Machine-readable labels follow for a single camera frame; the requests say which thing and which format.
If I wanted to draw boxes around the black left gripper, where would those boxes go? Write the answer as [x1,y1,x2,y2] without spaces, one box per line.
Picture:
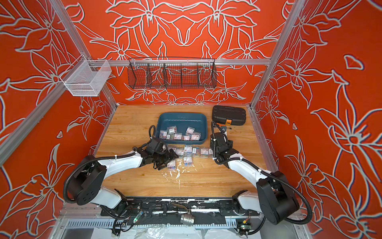
[153,148,181,169]

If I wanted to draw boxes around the twelfth clear paper clip box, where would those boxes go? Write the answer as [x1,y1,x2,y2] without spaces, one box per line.
[167,160,177,170]

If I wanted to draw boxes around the blue plastic storage tray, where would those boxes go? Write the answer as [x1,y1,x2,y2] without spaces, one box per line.
[155,112,208,145]

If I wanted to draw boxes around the eleventh clear paper clip box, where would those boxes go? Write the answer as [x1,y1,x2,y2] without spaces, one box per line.
[183,156,193,166]

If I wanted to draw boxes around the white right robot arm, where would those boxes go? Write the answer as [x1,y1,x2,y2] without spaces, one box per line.
[210,121,313,225]

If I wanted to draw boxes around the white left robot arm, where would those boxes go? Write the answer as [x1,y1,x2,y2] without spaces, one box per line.
[63,126,179,209]

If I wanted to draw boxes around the black plastic tool case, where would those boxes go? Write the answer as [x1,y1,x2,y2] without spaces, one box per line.
[212,105,246,125]

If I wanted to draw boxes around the silver metal cylinder fitting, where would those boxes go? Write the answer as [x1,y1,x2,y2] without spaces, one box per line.
[180,213,195,226]

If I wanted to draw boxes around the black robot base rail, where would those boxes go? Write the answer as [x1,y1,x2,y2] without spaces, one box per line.
[100,195,260,231]

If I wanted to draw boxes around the black wire wall basket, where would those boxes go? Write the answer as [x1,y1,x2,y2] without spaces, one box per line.
[127,57,217,90]

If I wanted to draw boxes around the white wire mesh basket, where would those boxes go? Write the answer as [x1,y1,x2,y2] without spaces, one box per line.
[61,60,111,97]

